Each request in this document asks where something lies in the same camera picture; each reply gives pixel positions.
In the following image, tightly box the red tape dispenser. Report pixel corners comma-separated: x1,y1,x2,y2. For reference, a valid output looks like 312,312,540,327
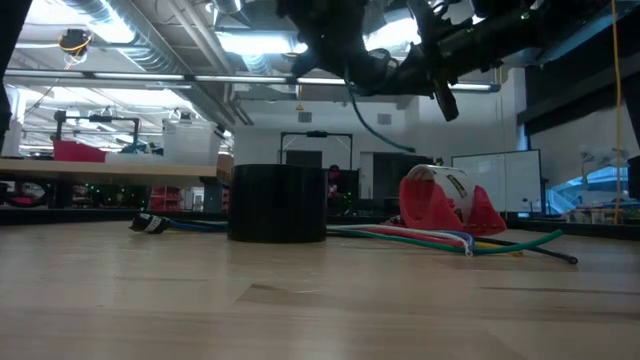
398,163,508,237

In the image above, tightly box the red bin stack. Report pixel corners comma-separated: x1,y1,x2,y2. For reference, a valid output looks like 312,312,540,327
148,187,184,212

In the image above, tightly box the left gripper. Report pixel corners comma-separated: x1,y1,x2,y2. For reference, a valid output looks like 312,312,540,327
277,0,374,84

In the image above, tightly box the yellow wire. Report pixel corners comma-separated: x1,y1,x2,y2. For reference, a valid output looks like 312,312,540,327
474,241,525,258

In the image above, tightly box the black plug white label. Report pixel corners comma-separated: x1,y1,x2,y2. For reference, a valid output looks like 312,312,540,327
129,213,172,235

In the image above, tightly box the long strip light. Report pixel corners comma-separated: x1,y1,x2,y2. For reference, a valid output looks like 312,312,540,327
0,68,502,94

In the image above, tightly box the thick green cable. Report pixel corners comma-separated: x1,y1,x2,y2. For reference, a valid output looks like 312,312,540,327
342,66,418,154

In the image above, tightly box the wheeled grey frame workbench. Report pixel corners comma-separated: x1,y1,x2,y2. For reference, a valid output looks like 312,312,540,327
0,158,235,214

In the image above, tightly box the black cabinet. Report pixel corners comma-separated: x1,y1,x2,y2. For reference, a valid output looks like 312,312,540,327
358,151,442,214

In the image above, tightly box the hanging black cord reel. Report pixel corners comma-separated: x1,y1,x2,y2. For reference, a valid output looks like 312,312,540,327
58,28,93,65

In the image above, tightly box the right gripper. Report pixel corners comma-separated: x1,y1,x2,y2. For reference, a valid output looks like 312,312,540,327
397,0,489,123

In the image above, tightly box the person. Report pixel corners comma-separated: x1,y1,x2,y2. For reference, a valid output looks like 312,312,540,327
327,163,345,200

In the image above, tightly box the white wire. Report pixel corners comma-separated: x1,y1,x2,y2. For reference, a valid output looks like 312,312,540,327
327,223,475,258

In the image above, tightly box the whiteboard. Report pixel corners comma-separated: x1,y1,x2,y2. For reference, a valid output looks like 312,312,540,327
451,148,545,215

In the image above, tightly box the red wire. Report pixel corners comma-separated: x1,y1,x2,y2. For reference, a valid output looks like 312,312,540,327
349,227,466,247

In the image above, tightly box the white translucent bin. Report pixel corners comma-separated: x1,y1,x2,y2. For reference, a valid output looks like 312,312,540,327
162,118,225,167

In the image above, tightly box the red storage bin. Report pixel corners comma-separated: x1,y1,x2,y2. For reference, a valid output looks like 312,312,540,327
52,139,108,164

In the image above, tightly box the black wire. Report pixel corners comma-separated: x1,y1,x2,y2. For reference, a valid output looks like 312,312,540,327
479,235,580,265

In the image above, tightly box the yellow cable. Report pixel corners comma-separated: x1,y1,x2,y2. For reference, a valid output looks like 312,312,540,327
610,0,625,225

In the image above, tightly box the black gantry frame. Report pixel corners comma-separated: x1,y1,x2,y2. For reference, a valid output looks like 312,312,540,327
53,109,142,147
278,130,355,171

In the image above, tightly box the green wire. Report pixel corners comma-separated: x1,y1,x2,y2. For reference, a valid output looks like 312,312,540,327
327,227,565,255

